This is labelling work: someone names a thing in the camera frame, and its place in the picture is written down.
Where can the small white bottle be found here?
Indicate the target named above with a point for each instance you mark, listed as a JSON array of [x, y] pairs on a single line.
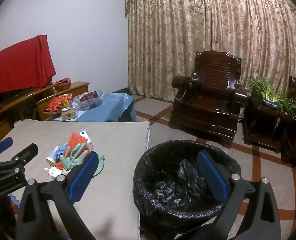
[[52, 157]]

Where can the brown wooden stand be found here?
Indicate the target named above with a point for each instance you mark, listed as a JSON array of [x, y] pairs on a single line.
[[13, 110]]

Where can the green potted plant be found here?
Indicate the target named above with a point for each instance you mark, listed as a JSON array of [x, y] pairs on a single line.
[[267, 90]]

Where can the dark wooden side table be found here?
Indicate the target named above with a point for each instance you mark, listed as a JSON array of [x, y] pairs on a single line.
[[262, 125]]

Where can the light wooden cabinet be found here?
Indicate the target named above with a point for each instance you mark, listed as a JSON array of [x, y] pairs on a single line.
[[78, 86]]

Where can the red cloth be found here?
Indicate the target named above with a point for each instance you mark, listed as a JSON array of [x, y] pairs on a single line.
[[15, 65]]

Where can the green rubber glove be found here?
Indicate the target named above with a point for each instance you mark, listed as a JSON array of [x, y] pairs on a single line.
[[74, 156], [100, 161]]

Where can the black bag lined trash bin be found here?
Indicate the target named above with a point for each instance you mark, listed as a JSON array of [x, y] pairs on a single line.
[[168, 155]]

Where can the blue tablecloth table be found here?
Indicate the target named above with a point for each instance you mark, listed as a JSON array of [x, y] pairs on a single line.
[[113, 105]]

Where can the beige tin box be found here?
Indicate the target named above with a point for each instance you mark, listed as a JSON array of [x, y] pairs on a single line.
[[68, 113]]

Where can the grey table mat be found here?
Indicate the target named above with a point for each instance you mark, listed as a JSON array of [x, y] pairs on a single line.
[[113, 135]]

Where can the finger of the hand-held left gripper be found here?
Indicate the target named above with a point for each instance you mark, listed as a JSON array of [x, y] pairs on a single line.
[[25, 153], [3, 145]]

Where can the light blue foam mat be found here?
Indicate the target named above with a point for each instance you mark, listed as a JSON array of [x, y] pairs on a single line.
[[14, 200]]

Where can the clear bag of red fruit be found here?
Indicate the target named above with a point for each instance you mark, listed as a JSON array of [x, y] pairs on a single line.
[[89, 98]]

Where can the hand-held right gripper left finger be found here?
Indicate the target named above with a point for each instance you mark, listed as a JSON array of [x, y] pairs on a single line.
[[84, 177]]

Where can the beige patterned curtain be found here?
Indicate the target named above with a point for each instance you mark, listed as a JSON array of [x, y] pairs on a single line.
[[200, 25]]

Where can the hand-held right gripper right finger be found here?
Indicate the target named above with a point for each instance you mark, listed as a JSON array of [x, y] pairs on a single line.
[[211, 177]]

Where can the red and yellow packets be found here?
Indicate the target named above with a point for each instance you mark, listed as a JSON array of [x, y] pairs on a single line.
[[58, 102]]

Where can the white and blue carton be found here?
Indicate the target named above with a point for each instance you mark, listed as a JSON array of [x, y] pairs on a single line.
[[87, 137]]

